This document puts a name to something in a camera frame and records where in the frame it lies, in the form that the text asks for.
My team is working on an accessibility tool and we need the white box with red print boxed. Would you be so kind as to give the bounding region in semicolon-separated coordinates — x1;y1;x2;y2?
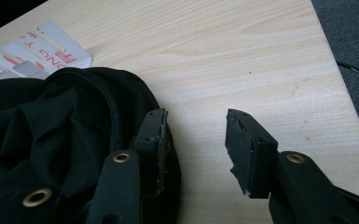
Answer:
0;21;93;85

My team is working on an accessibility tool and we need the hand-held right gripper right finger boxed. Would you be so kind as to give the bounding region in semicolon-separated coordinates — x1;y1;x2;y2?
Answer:
225;108;359;224

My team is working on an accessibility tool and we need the black cloth bag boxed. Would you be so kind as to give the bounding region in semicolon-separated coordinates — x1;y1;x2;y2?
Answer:
0;66;182;224

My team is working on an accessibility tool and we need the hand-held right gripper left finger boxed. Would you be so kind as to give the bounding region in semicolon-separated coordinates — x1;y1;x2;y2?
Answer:
85;107;170;224

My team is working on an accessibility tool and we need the black cable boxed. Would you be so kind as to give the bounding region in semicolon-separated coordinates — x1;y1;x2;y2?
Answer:
336;61;359;82

